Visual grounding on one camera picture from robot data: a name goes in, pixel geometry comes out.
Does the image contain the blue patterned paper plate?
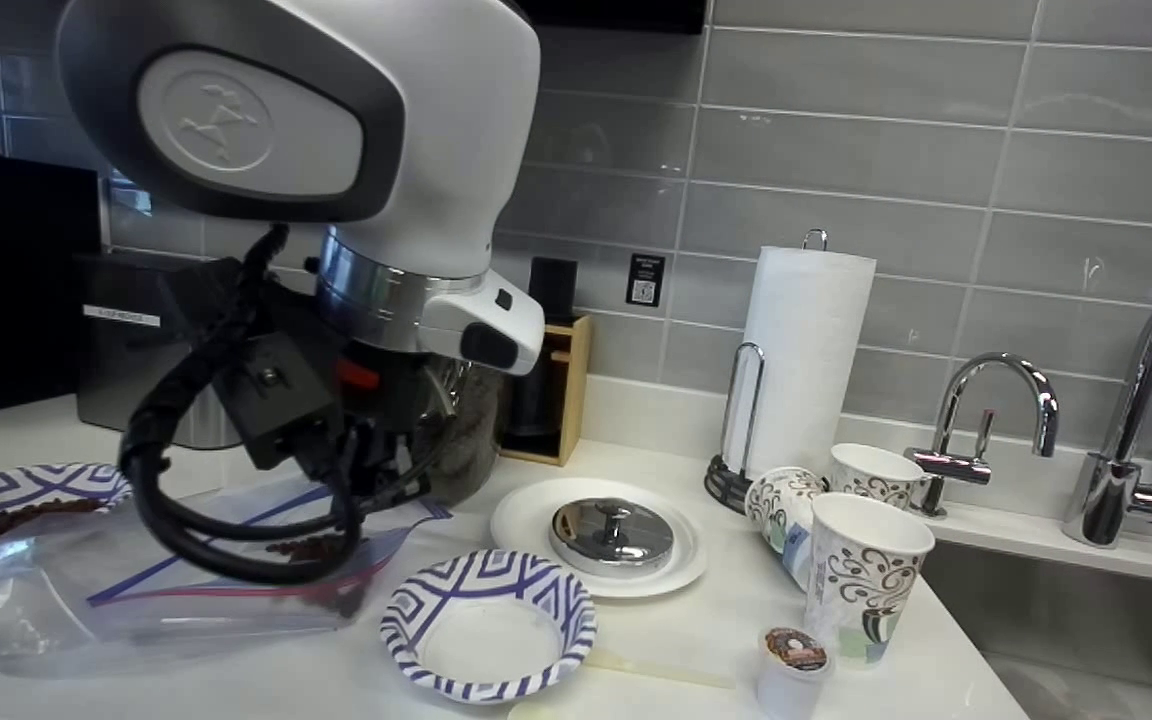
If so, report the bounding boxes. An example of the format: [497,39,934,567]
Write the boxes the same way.
[377,542,602,707]
[0,459,134,542]

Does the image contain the bagged coffee beans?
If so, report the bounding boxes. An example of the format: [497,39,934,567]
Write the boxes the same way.
[274,533,351,564]

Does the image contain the coffee pod capsule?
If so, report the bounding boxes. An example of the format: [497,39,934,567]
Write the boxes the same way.
[753,622,834,720]

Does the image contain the tall patterned paper cup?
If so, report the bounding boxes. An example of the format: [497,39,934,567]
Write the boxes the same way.
[802,489,940,668]

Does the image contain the steel sink basin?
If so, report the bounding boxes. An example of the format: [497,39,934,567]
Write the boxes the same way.
[922,535,1152,720]

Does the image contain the white ceramic plate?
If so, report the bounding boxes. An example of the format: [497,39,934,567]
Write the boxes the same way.
[490,472,711,602]

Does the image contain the white paper towel roll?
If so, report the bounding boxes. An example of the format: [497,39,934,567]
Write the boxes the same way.
[719,241,879,479]

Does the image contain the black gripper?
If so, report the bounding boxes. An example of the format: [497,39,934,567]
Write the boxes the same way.
[334,355,456,518]

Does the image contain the metal paper towel holder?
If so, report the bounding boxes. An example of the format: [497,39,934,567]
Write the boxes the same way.
[701,227,838,516]

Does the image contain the black screen appliance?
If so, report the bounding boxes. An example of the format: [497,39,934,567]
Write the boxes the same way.
[0,142,108,425]

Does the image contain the tall chrome faucet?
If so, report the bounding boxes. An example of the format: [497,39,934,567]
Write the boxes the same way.
[1063,262,1152,547]

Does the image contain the small chrome faucet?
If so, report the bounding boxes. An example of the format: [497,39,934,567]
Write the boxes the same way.
[906,346,1063,518]

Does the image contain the clear zip bag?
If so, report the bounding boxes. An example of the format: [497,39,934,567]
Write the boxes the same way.
[0,474,453,671]

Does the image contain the wooden countertop organizer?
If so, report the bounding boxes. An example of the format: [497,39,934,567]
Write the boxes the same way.
[494,312,598,466]

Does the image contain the black upright box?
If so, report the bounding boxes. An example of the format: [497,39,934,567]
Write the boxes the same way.
[525,253,581,322]

